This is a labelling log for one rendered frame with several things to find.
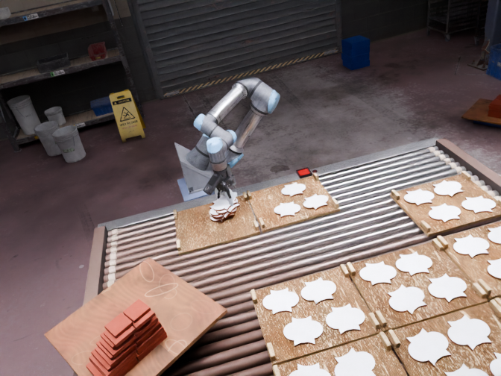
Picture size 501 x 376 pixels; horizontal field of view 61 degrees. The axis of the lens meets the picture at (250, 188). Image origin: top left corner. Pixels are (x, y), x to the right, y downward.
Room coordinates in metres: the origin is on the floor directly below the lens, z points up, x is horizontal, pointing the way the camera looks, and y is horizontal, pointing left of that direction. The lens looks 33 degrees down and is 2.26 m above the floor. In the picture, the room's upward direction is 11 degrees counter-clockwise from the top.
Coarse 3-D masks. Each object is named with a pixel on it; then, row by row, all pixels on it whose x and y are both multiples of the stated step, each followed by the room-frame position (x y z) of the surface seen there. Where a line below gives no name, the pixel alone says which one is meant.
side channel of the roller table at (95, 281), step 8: (96, 232) 1.84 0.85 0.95; (104, 232) 1.83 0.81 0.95; (96, 240) 1.76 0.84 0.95; (104, 240) 1.77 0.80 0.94; (96, 248) 1.70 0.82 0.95; (104, 248) 1.72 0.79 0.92; (96, 256) 1.64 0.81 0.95; (104, 256) 1.67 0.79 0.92; (96, 264) 1.58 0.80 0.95; (88, 272) 1.53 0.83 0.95; (96, 272) 1.52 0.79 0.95; (88, 280) 1.48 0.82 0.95; (96, 280) 1.46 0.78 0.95; (88, 288) 1.42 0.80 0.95; (96, 288) 1.41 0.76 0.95; (88, 296) 1.37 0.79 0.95
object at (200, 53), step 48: (144, 0) 6.37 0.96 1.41; (192, 0) 6.50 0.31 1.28; (240, 0) 6.67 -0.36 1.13; (288, 0) 6.81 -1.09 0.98; (336, 0) 6.95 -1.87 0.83; (144, 48) 6.37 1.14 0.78; (192, 48) 6.48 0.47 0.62; (240, 48) 6.62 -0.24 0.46; (288, 48) 6.78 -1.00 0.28; (336, 48) 6.96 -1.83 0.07
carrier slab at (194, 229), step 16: (192, 208) 1.91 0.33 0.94; (208, 208) 1.88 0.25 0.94; (240, 208) 1.83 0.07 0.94; (176, 224) 1.80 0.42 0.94; (192, 224) 1.77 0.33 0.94; (208, 224) 1.74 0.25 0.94; (224, 224) 1.72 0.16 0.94; (240, 224) 1.69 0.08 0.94; (192, 240) 1.64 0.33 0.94; (208, 240) 1.61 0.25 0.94; (224, 240) 1.59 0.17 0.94
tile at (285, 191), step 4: (292, 184) 1.94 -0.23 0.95; (296, 184) 1.94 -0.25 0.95; (300, 184) 1.93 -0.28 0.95; (284, 188) 1.92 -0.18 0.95; (288, 188) 1.91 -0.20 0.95; (292, 188) 1.91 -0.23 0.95; (296, 188) 1.90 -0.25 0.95; (300, 188) 1.89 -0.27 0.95; (304, 188) 1.89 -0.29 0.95; (284, 192) 1.88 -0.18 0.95; (288, 192) 1.87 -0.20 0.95; (292, 192) 1.86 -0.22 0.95; (296, 192) 1.86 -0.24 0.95; (300, 192) 1.85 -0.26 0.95; (292, 196) 1.84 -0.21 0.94
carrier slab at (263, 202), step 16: (256, 192) 1.94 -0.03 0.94; (272, 192) 1.92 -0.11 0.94; (304, 192) 1.86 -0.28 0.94; (320, 192) 1.83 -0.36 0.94; (256, 208) 1.80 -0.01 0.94; (272, 208) 1.77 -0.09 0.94; (304, 208) 1.72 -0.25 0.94; (320, 208) 1.70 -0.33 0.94; (336, 208) 1.67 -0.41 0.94; (272, 224) 1.65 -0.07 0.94; (288, 224) 1.63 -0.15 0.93
